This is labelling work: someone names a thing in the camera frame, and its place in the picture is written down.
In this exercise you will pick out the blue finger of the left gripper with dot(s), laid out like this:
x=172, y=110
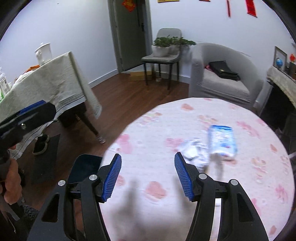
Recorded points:
x=32, y=106

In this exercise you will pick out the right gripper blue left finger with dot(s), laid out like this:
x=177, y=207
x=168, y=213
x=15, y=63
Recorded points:
x=109, y=176

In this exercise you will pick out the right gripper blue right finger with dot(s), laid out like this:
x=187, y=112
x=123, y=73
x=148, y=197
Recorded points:
x=183, y=175

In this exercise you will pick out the small paper ball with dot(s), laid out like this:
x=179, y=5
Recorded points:
x=195, y=153

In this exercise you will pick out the blue tissue pack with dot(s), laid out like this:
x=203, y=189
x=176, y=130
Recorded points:
x=221, y=141

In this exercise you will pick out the teal trash bin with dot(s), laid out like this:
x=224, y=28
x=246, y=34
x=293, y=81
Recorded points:
x=84, y=166

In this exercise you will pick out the person's left hand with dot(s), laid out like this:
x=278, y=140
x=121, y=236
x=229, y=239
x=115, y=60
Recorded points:
x=12, y=184

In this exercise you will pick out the beige patterned tablecloth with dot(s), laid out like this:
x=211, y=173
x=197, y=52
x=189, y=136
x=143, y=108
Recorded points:
x=59, y=82

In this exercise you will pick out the dark table leg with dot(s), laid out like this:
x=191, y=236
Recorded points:
x=80, y=112

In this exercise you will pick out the white electric kettle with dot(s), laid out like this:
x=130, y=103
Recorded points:
x=44, y=53

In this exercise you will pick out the grey armchair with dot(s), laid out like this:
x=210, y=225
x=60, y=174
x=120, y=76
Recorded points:
x=205, y=83

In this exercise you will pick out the dark green door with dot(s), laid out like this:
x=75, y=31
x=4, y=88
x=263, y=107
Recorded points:
x=131, y=32

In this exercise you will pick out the black handbag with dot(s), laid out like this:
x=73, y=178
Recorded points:
x=221, y=69

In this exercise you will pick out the grey dining chair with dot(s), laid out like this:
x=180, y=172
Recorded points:
x=170, y=60

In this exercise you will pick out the red fu door sticker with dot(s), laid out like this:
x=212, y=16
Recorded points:
x=130, y=5

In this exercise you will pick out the potted green plant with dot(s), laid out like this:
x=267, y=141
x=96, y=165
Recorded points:
x=166, y=46

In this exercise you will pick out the beige fringed desk cloth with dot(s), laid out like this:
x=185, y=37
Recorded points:
x=284, y=82

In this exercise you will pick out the small blue globe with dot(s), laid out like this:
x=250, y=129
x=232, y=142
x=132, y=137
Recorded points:
x=279, y=63

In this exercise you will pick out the framed picture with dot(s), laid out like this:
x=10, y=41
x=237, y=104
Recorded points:
x=278, y=53

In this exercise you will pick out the red chinese knot decoration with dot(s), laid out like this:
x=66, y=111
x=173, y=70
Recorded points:
x=228, y=8

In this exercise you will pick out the right red hanging scroll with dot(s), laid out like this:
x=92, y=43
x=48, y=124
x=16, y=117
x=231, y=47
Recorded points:
x=251, y=8

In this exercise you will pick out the wall calendar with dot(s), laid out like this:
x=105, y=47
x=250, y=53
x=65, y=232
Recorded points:
x=166, y=1

